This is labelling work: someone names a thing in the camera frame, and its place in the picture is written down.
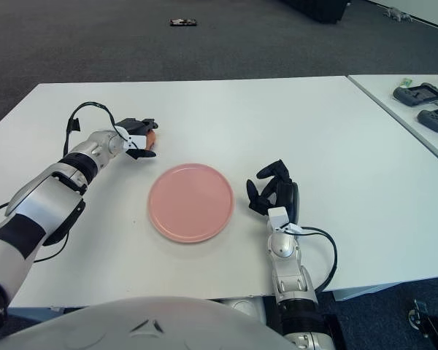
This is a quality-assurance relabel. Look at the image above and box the silver robot torso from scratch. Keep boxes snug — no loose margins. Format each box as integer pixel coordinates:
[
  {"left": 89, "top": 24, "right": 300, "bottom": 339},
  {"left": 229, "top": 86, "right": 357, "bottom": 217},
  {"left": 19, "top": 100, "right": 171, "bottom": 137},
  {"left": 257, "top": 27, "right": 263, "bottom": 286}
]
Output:
[{"left": 0, "top": 295, "right": 301, "bottom": 350}]

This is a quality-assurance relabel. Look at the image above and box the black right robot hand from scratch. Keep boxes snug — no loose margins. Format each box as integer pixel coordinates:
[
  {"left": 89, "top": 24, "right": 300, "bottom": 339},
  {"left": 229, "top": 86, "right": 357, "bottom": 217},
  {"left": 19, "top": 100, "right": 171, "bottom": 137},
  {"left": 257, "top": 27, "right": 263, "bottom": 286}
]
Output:
[{"left": 245, "top": 158, "right": 301, "bottom": 233}]

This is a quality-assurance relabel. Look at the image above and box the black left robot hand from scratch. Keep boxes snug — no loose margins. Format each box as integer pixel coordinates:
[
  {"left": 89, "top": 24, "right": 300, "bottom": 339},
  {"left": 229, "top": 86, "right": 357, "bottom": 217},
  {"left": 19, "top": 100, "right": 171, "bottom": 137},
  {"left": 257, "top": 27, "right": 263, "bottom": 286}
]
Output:
[{"left": 115, "top": 117, "right": 160, "bottom": 160}]

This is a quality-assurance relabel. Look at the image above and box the small black flat object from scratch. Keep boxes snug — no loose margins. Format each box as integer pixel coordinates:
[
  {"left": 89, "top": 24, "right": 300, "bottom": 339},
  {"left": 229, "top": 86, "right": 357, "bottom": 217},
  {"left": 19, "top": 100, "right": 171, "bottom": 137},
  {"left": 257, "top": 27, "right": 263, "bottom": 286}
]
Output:
[{"left": 169, "top": 17, "right": 199, "bottom": 28}]

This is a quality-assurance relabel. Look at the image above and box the black caster wheel stand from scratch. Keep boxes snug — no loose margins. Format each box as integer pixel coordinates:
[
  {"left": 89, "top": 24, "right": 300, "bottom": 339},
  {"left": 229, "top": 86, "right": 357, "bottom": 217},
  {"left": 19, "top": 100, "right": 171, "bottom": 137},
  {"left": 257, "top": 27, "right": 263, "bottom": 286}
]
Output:
[{"left": 407, "top": 299, "right": 438, "bottom": 350}]

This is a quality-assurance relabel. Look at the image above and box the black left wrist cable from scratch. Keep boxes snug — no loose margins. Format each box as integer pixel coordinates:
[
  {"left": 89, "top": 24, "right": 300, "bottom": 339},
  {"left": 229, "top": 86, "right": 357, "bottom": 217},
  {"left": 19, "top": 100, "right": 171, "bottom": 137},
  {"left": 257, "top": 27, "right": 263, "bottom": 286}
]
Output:
[{"left": 63, "top": 101, "right": 131, "bottom": 156}]

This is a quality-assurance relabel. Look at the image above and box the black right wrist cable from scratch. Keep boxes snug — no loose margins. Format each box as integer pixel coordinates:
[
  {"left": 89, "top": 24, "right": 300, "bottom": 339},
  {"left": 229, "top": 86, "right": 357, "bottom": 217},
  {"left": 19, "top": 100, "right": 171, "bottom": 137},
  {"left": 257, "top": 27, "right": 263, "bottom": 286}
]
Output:
[{"left": 294, "top": 225, "right": 339, "bottom": 292}]

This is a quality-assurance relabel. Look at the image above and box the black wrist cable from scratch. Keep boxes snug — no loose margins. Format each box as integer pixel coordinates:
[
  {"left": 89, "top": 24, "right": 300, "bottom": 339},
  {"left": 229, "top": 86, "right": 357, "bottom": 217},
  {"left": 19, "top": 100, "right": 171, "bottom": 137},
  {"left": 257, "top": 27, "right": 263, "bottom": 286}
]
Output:
[
  {"left": 63, "top": 101, "right": 131, "bottom": 156},
  {"left": 294, "top": 225, "right": 339, "bottom": 292}
]

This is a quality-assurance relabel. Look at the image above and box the black furniture base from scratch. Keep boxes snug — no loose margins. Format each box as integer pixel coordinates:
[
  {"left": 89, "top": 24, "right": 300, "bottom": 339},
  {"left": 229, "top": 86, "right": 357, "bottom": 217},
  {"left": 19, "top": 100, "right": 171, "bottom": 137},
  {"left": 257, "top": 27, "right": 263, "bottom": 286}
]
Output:
[{"left": 280, "top": 0, "right": 351, "bottom": 26}]

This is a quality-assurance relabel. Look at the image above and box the pink round plate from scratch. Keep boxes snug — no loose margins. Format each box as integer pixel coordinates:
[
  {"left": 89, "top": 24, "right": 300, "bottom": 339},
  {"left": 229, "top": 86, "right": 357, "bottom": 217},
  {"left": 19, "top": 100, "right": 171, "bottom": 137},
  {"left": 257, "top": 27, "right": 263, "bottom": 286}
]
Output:
[{"left": 147, "top": 163, "right": 236, "bottom": 244}]

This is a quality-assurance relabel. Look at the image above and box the grey toy figure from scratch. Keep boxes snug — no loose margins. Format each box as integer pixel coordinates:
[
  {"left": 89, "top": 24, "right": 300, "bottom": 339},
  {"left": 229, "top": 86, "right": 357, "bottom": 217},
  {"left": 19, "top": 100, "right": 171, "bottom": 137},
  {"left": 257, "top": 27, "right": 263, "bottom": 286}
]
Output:
[{"left": 383, "top": 6, "right": 414, "bottom": 23}]

